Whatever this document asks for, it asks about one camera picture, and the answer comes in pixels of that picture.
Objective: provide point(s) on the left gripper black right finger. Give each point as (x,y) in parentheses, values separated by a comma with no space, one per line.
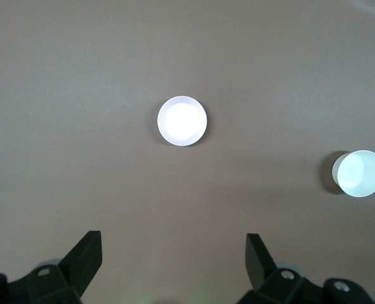
(257,259)

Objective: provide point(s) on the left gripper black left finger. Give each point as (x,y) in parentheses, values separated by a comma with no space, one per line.
(83,259)

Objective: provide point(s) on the pink bowl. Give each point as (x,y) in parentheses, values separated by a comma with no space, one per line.
(182,121)

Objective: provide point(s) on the white bowl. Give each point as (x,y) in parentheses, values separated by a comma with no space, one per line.
(360,174)

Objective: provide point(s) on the brown table cloth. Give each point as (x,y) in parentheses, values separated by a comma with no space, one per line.
(80,95)

